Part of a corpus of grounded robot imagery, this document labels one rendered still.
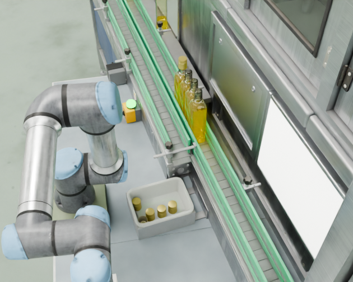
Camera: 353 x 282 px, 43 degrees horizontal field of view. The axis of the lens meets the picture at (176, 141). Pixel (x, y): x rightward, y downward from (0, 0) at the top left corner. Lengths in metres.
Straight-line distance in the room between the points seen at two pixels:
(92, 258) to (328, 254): 0.48
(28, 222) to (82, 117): 0.33
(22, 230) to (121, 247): 0.76
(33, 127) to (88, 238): 0.35
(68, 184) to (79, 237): 0.64
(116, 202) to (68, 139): 0.42
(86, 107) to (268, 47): 0.58
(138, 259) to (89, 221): 0.72
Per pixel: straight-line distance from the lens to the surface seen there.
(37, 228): 0.99
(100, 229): 0.96
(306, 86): 1.27
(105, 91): 1.18
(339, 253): 0.55
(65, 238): 0.97
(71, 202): 1.67
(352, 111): 1.15
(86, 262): 0.90
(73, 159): 1.56
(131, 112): 2.03
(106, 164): 1.48
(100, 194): 1.74
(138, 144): 1.99
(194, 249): 1.68
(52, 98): 1.19
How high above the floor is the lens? 2.23
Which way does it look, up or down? 48 degrees down
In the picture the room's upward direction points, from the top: straight up
